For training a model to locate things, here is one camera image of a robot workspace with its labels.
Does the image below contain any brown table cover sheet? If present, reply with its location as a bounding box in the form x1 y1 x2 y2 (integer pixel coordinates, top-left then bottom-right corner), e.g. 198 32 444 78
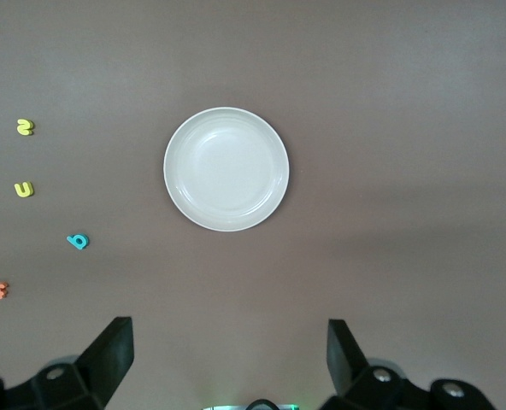
0 0 506 410

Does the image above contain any teal foam letter b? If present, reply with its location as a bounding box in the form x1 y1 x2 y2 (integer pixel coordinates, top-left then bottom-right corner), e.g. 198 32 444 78
66 233 91 252

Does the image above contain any beige round plate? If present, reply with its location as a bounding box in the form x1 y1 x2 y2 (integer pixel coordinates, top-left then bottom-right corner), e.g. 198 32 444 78
162 106 291 233

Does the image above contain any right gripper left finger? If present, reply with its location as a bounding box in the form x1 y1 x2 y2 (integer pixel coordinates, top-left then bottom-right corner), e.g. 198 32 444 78
0 316 135 410

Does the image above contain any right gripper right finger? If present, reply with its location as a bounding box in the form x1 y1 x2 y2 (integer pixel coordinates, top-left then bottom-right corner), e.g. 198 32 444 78
321 319 498 410

